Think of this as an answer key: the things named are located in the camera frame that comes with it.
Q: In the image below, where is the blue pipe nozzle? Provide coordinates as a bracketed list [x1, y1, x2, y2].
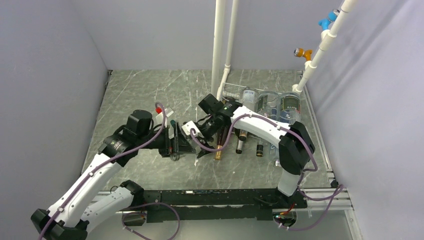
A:
[318, 9, 340, 31]

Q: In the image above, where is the dark bottle black cap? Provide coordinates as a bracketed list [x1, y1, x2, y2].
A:
[255, 140, 264, 158]

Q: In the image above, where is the aluminium frame rail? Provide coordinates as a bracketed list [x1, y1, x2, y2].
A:
[52, 188, 364, 240]

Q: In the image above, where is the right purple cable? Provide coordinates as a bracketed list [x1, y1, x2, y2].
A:
[189, 113, 345, 232]

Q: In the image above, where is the white wire wine rack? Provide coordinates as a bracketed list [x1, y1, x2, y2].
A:
[216, 82, 304, 142]

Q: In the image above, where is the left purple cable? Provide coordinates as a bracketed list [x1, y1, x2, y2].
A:
[38, 101, 181, 240]

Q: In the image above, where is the orange pipe nozzle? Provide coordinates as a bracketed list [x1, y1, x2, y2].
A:
[293, 47, 313, 62]

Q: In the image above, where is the clear bottle white label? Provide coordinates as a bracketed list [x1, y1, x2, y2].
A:
[241, 87, 258, 109]

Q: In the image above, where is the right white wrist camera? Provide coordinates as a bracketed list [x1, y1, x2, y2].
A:
[181, 121, 203, 138]

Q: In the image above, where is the dark bottle gold foil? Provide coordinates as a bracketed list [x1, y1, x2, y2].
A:
[214, 145, 223, 161]

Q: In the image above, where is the blue labelled water bottle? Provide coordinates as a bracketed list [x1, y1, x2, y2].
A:
[269, 144, 281, 167]

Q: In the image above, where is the slanted white pipe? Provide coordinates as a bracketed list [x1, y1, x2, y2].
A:
[292, 0, 357, 94]

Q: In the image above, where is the clear bottle dark green label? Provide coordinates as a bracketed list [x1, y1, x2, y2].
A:
[278, 92, 301, 124]

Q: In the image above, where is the dark bottle grey foil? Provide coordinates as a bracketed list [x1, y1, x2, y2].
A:
[235, 130, 248, 154]

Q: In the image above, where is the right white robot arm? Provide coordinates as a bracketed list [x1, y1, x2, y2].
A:
[182, 94, 316, 208]

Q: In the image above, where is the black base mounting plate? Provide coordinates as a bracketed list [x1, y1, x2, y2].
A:
[125, 188, 308, 223]

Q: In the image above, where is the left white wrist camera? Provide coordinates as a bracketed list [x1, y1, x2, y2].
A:
[155, 106, 174, 126]

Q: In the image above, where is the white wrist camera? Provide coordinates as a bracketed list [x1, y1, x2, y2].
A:
[155, 106, 174, 126]
[181, 121, 203, 138]

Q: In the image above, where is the purple cable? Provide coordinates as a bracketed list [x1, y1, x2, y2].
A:
[38, 101, 181, 240]
[189, 113, 345, 232]

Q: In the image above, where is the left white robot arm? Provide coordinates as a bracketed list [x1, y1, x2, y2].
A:
[31, 107, 202, 240]

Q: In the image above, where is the thick white vertical pipe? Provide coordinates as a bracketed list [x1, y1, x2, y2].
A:
[211, 0, 226, 97]

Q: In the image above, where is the clear bottle silver cap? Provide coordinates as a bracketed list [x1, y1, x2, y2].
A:
[256, 90, 281, 121]

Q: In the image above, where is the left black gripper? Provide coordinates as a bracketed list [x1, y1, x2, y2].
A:
[137, 121, 196, 158]

